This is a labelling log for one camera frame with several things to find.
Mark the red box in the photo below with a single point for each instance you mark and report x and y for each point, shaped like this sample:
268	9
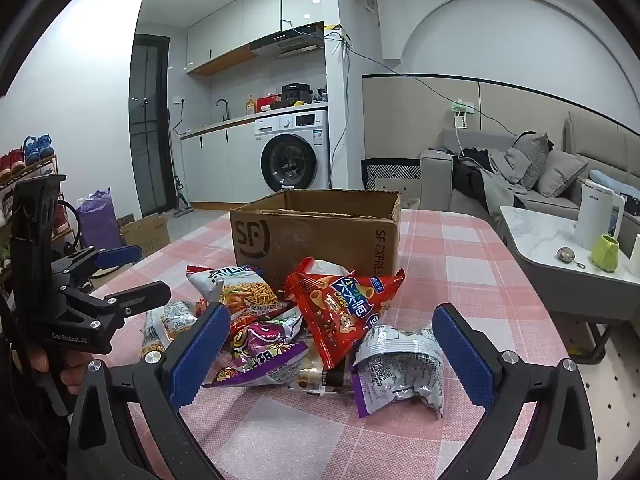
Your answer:
267	105

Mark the marble top coffee table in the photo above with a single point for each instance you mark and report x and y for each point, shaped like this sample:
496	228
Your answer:
540	235

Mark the white kitchen counter cabinets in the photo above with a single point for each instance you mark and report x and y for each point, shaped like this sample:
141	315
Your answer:
215	160

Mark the stick vacuum cleaner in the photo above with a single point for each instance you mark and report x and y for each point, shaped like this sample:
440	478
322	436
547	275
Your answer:
182	208

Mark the wooden shoe rack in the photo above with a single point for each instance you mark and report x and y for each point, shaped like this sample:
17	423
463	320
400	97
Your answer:
35	167

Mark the purple snack packet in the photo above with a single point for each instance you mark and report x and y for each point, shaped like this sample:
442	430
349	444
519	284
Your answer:
270	350

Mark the grey pillow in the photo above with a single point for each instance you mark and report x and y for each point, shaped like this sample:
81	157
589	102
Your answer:
532	152
560	172

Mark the grey sofa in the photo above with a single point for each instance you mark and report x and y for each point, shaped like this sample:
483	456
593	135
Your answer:
435	180

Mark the green cup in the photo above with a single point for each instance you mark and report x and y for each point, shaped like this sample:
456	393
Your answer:
605	255

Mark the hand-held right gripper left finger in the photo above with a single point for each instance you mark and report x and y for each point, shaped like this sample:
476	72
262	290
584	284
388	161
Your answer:
200	355

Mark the pile of clothes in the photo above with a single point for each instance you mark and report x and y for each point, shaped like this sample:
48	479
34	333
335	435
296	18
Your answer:
490	180

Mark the white upper kitchen cabinets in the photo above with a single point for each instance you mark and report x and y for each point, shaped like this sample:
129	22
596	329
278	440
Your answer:
225	35

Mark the red triangular snack bag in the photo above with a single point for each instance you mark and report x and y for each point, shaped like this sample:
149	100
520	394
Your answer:
340	320

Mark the yellow bottle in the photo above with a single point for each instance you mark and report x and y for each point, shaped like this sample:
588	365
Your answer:
250	106

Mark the white orange noodle snack packet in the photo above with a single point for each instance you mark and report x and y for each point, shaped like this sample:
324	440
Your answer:
245	290

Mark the silver grey snack packet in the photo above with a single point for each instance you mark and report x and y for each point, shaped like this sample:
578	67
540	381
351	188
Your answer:
395	365

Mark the light blue towel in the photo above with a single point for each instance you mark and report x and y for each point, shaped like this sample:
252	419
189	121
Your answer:
615	182

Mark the black pressure cooker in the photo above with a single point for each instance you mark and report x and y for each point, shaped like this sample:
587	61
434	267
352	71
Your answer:
292	94

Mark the brown cardboard box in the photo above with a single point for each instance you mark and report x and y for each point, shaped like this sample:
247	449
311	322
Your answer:
325	240

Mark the kitchen faucet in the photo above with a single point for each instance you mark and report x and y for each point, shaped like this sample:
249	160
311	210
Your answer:
227	110

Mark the pink plaid tablecloth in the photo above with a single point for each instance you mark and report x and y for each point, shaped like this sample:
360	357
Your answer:
450	270

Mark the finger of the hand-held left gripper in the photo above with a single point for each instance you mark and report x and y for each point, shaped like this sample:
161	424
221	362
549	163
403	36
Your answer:
145	292
120	255

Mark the red shoes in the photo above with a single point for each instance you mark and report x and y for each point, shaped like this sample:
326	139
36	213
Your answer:
12	162

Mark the dark glass door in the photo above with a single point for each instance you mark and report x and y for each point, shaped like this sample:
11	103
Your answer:
147	125

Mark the open cardboard floor box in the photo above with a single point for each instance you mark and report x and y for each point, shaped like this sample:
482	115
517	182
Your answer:
150	235

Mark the white electric kettle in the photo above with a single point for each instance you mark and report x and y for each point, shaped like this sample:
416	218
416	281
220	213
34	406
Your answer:
595	215

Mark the small white snack packet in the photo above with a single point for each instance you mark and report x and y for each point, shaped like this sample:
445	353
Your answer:
172	317

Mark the black white patterned mat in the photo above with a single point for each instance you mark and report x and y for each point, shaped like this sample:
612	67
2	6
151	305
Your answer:
390	167

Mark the blue shoes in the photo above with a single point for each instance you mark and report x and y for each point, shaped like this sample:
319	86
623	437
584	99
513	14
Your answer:
37	149

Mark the wall power outlet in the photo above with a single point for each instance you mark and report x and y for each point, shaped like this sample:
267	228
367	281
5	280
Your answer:
460	109

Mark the white router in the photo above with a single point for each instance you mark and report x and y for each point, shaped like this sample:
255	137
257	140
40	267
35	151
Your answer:
337	34

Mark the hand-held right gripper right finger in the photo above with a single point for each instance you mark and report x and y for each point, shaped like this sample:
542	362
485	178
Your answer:
462	355

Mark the range hood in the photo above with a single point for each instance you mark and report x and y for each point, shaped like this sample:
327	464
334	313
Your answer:
285	45

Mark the white washing machine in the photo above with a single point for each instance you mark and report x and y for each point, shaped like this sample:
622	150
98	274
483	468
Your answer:
287	160

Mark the purple bag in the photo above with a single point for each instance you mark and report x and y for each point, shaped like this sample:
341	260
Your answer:
100	220

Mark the person's left hand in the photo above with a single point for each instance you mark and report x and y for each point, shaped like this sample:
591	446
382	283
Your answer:
75	370

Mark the clear cracker packet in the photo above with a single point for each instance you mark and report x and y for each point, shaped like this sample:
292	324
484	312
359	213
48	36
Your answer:
312	375

